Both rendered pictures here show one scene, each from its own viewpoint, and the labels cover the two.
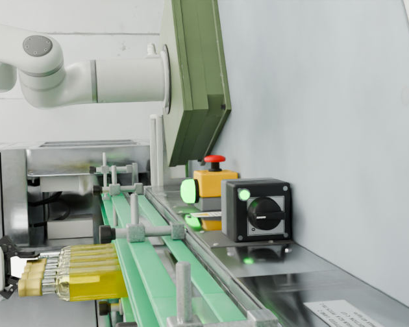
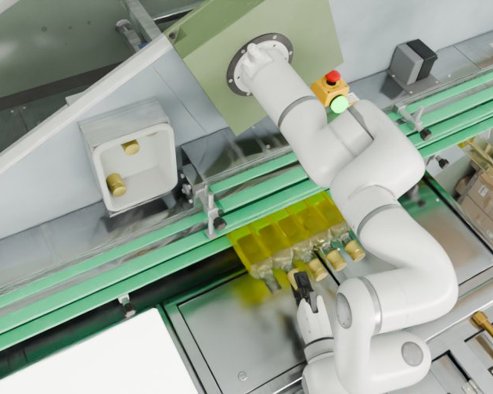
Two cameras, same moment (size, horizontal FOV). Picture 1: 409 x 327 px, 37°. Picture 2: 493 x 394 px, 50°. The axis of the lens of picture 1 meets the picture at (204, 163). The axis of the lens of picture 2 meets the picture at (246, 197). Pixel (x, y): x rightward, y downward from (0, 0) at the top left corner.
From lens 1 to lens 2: 207 cm
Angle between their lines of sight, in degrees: 99
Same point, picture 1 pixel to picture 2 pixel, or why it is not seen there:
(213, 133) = not seen: hidden behind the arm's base
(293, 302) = not seen: outside the picture
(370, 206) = (476, 16)
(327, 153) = (454, 12)
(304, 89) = not seen: outside the picture
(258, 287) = (489, 62)
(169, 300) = not seen: outside the picture
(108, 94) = not seen: hidden behind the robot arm
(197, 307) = not seen: outside the picture
